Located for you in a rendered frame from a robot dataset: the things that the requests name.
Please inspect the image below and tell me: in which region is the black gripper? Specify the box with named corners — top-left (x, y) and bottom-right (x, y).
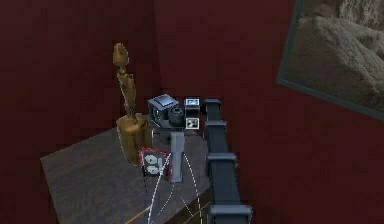
top-left (147, 105), bottom-right (204, 224)

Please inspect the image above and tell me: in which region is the dark wood table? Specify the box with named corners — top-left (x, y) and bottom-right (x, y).
top-left (39, 125), bottom-right (215, 224)

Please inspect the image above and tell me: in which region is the grey box with screen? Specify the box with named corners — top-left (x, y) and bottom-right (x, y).
top-left (147, 94), bottom-right (181, 128)

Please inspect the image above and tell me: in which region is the golden brown wooden statue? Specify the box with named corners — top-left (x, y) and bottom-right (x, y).
top-left (112, 42), bottom-right (153, 167)

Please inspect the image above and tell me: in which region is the grey framed picture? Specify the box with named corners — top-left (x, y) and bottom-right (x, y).
top-left (275, 0), bottom-right (384, 122)

